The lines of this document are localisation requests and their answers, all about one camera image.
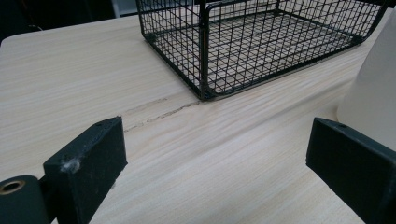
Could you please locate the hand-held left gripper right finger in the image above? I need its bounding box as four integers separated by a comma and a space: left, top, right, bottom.
305, 117, 396, 224

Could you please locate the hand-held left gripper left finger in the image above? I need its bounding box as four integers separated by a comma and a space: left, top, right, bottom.
42, 116, 129, 224

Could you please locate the white paper cup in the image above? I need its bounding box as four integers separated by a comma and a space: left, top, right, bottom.
336, 7, 396, 152

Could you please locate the black wire mesh basket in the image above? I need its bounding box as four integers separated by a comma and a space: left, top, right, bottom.
135, 0, 390, 101

